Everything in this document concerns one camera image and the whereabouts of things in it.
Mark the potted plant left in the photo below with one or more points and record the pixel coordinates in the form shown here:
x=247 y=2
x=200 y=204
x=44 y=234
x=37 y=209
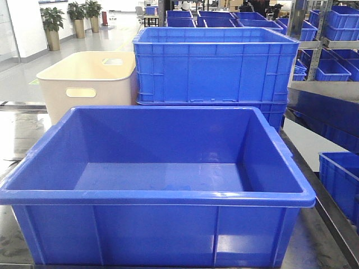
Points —
x=52 y=19

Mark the large blue front bin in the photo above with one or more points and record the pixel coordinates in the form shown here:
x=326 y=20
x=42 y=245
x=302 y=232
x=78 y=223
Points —
x=183 y=186

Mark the steel shelf with bins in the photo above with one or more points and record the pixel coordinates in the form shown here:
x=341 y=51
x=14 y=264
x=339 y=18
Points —
x=337 y=29

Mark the potted plant right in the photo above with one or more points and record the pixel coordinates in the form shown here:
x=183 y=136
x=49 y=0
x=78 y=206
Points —
x=92 y=12

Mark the potted plant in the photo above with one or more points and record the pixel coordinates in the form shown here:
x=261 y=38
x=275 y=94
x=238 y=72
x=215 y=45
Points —
x=92 y=12
x=52 y=19
x=76 y=13

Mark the lower blue stacked crate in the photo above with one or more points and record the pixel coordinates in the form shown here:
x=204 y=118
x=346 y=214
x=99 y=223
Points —
x=273 y=111

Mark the large blue stacked crate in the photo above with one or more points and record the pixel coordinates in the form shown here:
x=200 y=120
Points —
x=186 y=65

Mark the blue bin lower right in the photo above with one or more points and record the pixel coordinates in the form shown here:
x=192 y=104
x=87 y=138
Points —
x=339 y=175

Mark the potted plant middle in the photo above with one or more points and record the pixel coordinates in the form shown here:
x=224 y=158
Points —
x=76 y=13

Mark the beige plastic bin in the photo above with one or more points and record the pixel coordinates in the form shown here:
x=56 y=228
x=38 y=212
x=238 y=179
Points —
x=89 y=78

